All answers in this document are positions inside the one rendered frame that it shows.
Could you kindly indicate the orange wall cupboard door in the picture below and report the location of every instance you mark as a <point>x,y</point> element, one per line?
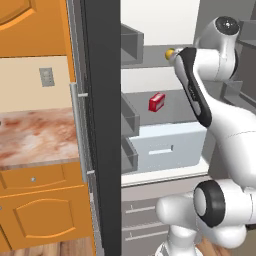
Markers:
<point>33,30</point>

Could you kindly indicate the white fridge crisper drawer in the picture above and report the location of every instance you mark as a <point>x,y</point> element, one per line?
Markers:
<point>166,146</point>

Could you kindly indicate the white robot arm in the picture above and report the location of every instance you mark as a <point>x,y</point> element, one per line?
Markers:
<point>233,140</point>

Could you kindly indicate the grey fridge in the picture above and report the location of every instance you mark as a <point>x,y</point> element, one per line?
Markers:
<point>160,76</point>

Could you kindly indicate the silver drawer knob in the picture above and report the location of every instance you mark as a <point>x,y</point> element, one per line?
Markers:
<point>33,179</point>

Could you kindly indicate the red box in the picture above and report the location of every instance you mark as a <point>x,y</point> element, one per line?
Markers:
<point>156,102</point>

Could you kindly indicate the dark grey fridge door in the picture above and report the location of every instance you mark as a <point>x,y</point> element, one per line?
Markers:
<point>101,133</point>

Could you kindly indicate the grey fridge door bin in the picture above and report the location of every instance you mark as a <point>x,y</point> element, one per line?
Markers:
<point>129,118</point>
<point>128,156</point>
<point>130,45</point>

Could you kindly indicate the grey freezer drawer front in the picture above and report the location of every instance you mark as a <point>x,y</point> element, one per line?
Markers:
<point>140,220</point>

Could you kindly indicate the orange base cupboard door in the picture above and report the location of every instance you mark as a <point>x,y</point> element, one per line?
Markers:
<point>43,218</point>

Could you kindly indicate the orange drawer front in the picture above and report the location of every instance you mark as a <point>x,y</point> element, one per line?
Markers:
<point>33,178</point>

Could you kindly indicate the grey wall socket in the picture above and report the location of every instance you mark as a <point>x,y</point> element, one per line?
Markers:
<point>46,77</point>

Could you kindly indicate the yellow lemon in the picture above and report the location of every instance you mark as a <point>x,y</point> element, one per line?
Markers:
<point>169,54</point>

